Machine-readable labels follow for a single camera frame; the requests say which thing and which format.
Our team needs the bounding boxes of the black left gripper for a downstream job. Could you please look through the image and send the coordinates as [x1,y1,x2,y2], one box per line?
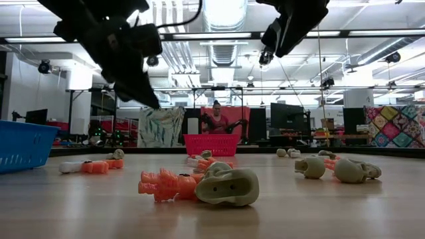
[54,16,161,110]

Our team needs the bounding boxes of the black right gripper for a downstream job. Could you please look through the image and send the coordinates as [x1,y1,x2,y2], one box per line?
[257,0,331,58]

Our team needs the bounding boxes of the leaf-print cloth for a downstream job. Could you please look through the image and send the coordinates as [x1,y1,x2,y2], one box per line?
[137,106,186,149]

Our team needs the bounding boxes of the black linear ceiling light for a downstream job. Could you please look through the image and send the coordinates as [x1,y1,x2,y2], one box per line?
[0,29,425,46]

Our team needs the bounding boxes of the black monitor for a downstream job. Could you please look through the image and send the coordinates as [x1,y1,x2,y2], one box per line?
[342,107,366,135]
[270,102,305,131]
[25,108,48,125]

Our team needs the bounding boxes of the person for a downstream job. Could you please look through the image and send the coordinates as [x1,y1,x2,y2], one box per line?
[205,99,233,135]

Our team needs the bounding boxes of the red plastic basket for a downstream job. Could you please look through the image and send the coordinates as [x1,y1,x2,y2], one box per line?
[183,133,240,157]

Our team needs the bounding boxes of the blue plastic basket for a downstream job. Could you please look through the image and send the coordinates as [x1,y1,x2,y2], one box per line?
[0,119,61,175]

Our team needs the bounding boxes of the colourful patchwork quilt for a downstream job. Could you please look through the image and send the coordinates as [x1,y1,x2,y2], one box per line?
[364,104,425,149]

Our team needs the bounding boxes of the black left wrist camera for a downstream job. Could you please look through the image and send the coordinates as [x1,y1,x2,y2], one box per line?
[127,23,163,58]

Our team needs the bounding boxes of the black background rig frame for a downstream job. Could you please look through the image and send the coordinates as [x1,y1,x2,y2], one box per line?
[65,85,425,147]

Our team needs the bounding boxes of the black aluminium table frame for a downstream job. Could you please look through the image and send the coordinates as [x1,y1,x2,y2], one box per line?
[48,145,425,159]

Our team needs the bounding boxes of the silver ceiling duct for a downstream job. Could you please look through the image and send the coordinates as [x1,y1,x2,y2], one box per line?
[357,36,425,66]
[201,0,249,67]

